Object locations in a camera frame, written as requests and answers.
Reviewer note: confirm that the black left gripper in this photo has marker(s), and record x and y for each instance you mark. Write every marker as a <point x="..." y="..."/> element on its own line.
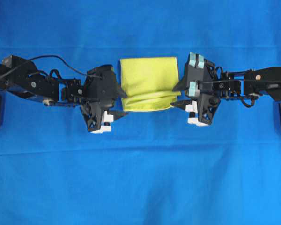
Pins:
<point x="99" y="95"/>

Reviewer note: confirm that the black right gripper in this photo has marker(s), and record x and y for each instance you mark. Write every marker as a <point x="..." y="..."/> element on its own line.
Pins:
<point x="199" y="88"/>

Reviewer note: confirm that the yellow-green towel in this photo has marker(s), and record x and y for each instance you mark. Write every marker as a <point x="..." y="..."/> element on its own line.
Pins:
<point x="149" y="83"/>

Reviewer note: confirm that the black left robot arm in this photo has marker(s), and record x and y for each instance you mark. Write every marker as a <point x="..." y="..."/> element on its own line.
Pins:
<point x="22" y="78"/>

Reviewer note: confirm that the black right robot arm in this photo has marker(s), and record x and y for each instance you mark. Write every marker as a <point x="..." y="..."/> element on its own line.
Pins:
<point x="246" y="86"/>

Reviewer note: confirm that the blue table cloth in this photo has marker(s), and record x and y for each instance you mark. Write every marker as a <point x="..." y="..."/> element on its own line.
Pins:
<point x="153" y="168"/>

